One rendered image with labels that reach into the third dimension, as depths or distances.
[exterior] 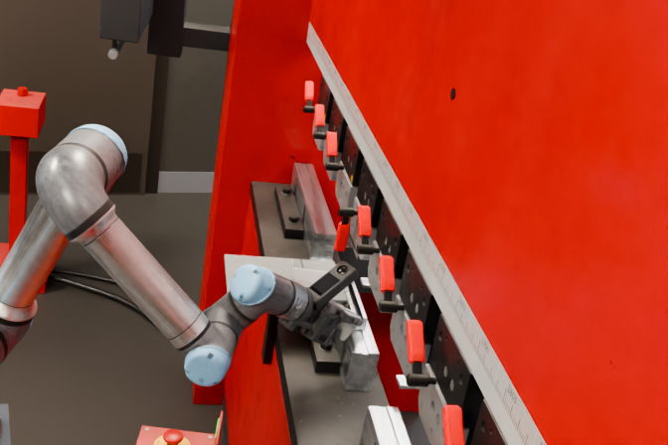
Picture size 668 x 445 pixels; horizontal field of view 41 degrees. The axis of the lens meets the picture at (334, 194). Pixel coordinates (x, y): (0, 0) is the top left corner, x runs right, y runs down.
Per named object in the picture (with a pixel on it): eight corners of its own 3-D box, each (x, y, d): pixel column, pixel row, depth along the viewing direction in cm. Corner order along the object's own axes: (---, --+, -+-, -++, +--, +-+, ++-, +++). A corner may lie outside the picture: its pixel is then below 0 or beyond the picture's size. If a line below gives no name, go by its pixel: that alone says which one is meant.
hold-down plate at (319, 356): (298, 300, 216) (299, 290, 215) (319, 302, 218) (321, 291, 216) (314, 372, 189) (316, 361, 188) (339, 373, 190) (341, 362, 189)
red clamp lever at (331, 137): (325, 129, 200) (326, 167, 195) (343, 131, 201) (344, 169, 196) (324, 133, 201) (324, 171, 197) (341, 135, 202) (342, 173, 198)
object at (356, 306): (336, 282, 208) (338, 271, 207) (349, 283, 209) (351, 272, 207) (351, 329, 190) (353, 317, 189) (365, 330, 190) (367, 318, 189)
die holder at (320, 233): (289, 190, 280) (293, 162, 276) (308, 191, 281) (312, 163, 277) (310, 265, 235) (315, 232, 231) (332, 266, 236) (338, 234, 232)
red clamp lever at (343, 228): (331, 248, 183) (339, 205, 179) (351, 249, 184) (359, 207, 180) (333, 252, 181) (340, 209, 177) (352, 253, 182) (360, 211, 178)
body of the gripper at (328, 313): (307, 329, 185) (270, 315, 176) (329, 294, 185) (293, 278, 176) (330, 348, 180) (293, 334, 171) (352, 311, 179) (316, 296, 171)
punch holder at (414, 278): (388, 334, 151) (406, 247, 144) (435, 336, 153) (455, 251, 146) (408, 386, 137) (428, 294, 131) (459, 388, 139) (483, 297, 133)
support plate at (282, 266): (224, 257, 206) (224, 253, 206) (334, 264, 212) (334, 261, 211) (227, 296, 190) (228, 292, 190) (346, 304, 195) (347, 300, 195)
